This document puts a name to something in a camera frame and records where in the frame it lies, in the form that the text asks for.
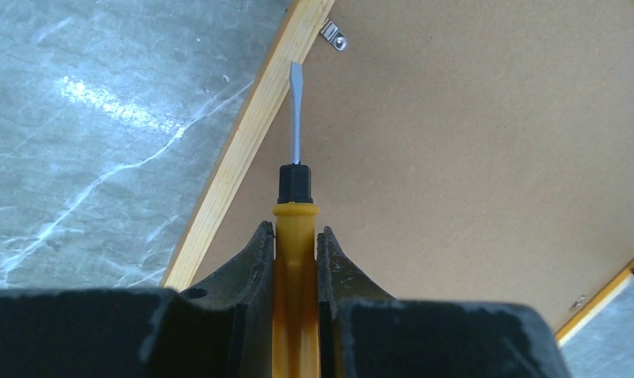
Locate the metal frame turn clip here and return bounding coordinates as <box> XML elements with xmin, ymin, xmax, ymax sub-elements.
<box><xmin>569</xmin><ymin>295</ymin><xmax>588</xmax><ymax>311</ymax></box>
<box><xmin>320</xmin><ymin>18</ymin><xmax>349</xmax><ymax>51</ymax></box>

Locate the orange picture frame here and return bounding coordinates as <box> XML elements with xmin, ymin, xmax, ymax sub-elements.
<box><xmin>162</xmin><ymin>1</ymin><xmax>634</xmax><ymax>335</ymax></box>

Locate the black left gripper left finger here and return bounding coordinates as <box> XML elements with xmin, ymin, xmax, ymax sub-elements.
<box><xmin>0</xmin><ymin>221</ymin><xmax>274</xmax><ymax>377</ymax></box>

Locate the yellow handled screwdriver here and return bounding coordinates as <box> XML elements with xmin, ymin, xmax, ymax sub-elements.
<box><xmin>272</xmin><ymin>61</ymin><xmax>321</xmax><ymax>377</ymax></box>

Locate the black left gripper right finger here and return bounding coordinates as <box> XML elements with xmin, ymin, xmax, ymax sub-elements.
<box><xmin>317</xmin><ymin>228</ymin><xmax>570</xmax><ymax>377</ymax></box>

